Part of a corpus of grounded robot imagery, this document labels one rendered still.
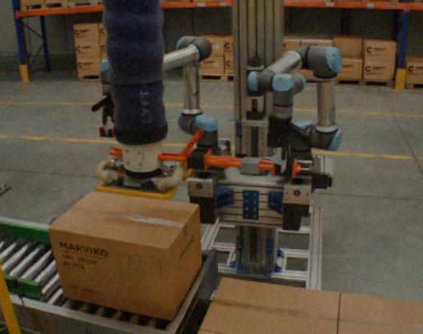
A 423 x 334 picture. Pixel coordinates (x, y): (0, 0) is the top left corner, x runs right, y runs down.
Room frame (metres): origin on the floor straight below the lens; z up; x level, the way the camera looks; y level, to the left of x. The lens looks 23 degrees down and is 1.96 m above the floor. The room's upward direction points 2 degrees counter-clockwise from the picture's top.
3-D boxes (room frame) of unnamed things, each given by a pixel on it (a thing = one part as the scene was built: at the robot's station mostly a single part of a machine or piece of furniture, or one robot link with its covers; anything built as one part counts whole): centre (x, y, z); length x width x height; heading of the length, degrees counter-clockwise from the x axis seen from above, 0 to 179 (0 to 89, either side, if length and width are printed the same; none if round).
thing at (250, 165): (1.64, -0.17, 1.26); 0.07 x 0.07 x 0.04; 72
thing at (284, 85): (1.61, -0.29, 1.57); 0.09 x 0.08 x 0.11; 148
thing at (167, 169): (1.79, 0.27, 1.21); 0.34 x 0.25 x 0.06; 72
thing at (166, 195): (1.70, 0.30, 1.17); 0.34 x 0.10 x 0.05; 72
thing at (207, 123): (2.30, 0.00, 1.20); 0.13 x 0.12 x 0.14; 35
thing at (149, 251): (1.84, 0.39, 0.75); 0.60 x 0.40 x 0.40; 72
